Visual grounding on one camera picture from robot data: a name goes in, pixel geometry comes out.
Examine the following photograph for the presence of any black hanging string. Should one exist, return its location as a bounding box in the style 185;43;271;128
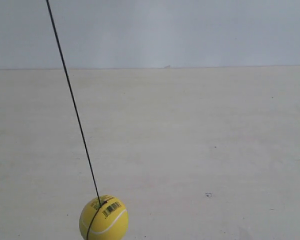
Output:
45;0;101;199

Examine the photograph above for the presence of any yellow tennis ball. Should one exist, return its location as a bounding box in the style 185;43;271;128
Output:
79;194;129;240

